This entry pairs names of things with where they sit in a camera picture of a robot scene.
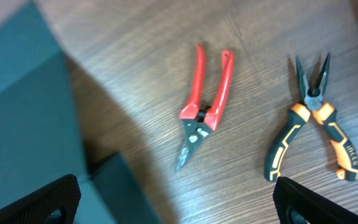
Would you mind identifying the red handled pruning shears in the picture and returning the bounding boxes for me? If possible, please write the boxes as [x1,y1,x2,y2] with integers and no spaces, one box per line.
[174,43,235,172]

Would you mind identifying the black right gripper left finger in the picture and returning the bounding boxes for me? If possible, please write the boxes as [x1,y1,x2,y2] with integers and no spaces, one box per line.
[0,174,81,224]

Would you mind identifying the dark green open box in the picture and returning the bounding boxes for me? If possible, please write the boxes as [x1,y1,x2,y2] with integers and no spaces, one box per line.
[0,3,160,223]

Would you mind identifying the orange black needle nose pliers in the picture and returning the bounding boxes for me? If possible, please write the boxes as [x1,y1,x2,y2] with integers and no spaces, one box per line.
[263,52,358,183]

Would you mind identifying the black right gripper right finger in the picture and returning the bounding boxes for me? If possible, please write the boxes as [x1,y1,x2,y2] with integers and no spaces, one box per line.
[273,177,358,224]

